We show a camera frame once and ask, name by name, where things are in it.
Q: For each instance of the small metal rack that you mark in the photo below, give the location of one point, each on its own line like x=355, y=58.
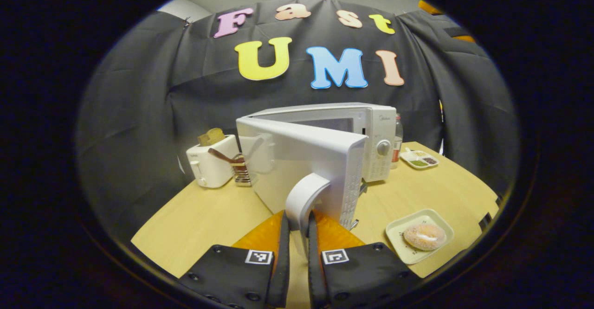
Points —
x=241, y=174

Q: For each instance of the pale green square plate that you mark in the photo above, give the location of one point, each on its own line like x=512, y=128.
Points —
x=399, y=234

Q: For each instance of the white microwave oven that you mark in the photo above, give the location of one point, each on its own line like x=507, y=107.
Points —
x=301, y=160

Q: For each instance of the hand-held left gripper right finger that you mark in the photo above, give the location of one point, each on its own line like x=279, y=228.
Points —
x=314, y=262

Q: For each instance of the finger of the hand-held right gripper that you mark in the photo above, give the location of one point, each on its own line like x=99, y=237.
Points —
x=466, y=39
x=428, y=7

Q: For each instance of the sugared donut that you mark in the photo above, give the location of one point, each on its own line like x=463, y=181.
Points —
x=424, y=237

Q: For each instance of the brown wooden spoon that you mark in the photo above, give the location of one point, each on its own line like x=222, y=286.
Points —
x=222, y=155

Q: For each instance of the clear plastic bottle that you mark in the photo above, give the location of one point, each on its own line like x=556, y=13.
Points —
x=397, y=146

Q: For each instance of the white toaster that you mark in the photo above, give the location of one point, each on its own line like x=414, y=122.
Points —
x=211, y=167

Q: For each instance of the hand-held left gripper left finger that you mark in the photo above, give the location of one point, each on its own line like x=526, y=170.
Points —
x=280, y=262

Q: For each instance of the white divided bean dish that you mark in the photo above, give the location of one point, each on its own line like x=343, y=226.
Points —
x=419, y=160

